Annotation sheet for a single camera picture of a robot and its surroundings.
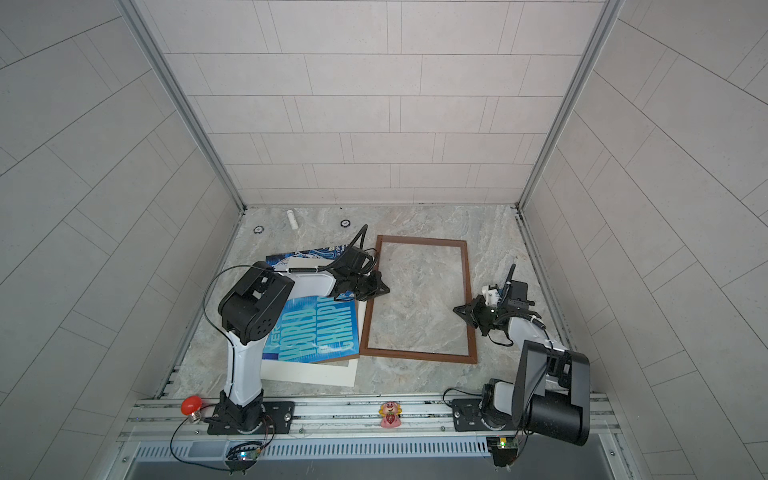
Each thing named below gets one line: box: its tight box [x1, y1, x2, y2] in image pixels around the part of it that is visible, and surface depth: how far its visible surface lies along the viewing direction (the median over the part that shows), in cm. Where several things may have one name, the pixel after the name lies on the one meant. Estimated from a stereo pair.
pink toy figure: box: [378, 401, 403, 429], surface depth 72 cm
